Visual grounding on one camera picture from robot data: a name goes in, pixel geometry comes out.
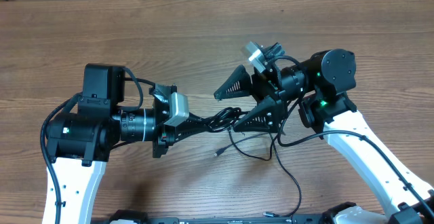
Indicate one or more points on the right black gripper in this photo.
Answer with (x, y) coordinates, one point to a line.
(265, 85)

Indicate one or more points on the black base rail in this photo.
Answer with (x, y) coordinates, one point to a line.
(347, 212)

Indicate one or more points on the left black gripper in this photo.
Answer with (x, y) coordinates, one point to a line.
(167, 135)

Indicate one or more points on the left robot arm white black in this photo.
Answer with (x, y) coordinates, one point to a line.
(114, 109)

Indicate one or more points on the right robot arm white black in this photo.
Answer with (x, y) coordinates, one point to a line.
(317, 89)

